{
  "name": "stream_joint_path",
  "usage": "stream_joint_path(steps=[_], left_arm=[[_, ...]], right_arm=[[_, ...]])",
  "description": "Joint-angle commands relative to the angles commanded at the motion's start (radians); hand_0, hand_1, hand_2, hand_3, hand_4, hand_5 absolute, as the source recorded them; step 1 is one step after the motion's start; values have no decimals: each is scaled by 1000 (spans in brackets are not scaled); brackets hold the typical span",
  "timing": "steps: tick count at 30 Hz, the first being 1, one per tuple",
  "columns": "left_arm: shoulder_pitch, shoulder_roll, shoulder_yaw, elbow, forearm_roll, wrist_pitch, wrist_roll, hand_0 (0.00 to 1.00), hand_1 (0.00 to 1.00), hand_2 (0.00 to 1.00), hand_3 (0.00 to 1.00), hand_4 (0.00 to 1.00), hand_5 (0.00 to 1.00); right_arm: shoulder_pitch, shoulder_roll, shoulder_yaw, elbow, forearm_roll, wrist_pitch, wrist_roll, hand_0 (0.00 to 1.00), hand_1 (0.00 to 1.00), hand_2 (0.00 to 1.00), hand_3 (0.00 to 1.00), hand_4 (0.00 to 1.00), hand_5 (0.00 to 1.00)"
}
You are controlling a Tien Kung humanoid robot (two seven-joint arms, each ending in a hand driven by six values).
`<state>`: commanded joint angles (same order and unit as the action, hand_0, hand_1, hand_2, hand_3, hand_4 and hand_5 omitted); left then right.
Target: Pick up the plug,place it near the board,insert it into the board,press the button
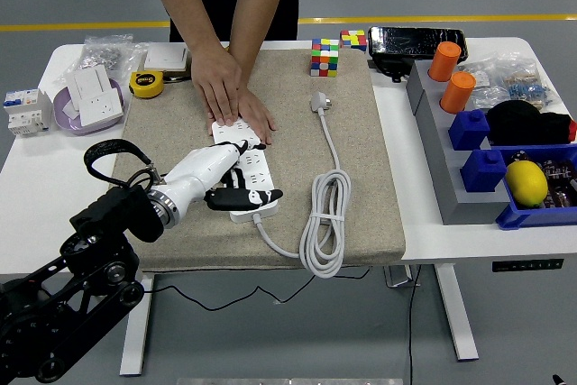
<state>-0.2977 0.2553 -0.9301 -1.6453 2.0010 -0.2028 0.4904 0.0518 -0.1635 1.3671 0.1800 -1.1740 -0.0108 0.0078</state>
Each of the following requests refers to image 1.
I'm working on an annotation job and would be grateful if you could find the blue plastic bin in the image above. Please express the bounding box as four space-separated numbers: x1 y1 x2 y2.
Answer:
494 143 577 232

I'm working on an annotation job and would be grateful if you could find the black cracked glossy device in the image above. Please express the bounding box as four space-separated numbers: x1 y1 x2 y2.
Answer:
367 26 469 61

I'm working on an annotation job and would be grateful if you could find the grey stepped peg base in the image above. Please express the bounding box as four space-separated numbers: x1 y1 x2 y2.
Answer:
406 60 513 227

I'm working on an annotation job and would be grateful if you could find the white circuit breaker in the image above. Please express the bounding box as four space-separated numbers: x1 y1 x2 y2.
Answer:
3 87 54 138

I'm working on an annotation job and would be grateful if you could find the white wall switch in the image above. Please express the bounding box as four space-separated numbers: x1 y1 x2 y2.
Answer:
142 41 190 73

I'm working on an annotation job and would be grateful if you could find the small colourful puzzle cube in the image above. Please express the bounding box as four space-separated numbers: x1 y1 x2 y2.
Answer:
339 29 367 53

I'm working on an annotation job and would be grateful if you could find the white table leg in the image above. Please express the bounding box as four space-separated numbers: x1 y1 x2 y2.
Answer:
435 262 479 362
119 274 157 377

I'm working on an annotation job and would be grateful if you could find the yellow lemon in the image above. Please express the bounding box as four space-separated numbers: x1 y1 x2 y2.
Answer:
504 160 550 209

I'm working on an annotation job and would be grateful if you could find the clear bag of blue clips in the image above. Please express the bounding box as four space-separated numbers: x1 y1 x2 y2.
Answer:
499 62 560 114

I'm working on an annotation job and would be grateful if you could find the person's right hand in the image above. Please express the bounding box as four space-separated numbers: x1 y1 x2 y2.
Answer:
189 41 243 128

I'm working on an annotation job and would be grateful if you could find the black cloth bundle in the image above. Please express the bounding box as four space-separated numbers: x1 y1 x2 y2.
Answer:
485 100 574 147

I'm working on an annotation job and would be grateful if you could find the clear bag of small parts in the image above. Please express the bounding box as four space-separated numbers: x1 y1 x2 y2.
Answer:
462 53 510 109

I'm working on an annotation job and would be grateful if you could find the silver metal bracket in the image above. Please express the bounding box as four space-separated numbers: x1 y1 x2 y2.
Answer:
382 265 421 289

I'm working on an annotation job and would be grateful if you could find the dark electronic parts pile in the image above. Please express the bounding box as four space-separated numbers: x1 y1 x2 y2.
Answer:
538 157 577 210

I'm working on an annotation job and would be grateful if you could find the black table control panel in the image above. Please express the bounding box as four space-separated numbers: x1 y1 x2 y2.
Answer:
490 258 565 273

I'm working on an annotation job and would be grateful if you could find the orange cylinder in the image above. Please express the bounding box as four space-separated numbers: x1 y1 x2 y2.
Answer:
427 41 463 82
440 71 477 115

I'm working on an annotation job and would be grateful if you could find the person's left hand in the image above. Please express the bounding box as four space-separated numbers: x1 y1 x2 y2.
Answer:
234 86 277 147

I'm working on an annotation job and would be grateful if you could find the grey-brown fabric mat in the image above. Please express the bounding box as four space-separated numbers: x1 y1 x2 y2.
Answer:
94 48 407 274

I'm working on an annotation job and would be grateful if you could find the black hanging cable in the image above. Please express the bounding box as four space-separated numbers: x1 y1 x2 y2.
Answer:
407 265 423 385

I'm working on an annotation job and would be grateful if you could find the purple bowl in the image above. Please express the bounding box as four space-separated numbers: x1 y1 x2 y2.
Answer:
52 78 127 137

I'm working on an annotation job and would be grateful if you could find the blue peg block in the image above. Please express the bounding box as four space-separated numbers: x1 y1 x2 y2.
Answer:
448 108 491 151
459 149 508 194

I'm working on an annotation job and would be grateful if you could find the white wall socket panel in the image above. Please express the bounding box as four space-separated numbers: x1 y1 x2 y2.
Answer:
78 89 125 128

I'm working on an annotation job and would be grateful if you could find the white power strip cord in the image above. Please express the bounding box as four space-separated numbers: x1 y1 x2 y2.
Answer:
252 90 353 280

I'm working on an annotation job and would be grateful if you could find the large colourful puzzle cube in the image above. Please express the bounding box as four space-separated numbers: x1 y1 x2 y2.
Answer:
309 37 341 78

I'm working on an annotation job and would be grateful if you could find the yellow tape measure black label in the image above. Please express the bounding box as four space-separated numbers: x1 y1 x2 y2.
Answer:
129 69 165 100

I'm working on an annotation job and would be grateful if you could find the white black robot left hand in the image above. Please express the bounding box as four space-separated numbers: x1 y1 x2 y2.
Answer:
155 139 285 220

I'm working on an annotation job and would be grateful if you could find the thin black plug cord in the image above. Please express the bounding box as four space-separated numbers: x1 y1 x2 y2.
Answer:
143 265 373 313

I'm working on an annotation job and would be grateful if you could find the white power strip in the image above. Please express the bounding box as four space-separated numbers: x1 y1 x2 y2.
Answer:
210 119 279 224

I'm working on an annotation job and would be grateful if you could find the clear bag of metal parts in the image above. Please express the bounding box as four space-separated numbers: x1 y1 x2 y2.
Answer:
80 33 150 82

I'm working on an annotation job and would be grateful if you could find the black device stand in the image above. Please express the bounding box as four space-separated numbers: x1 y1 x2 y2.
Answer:
370 56 414 84

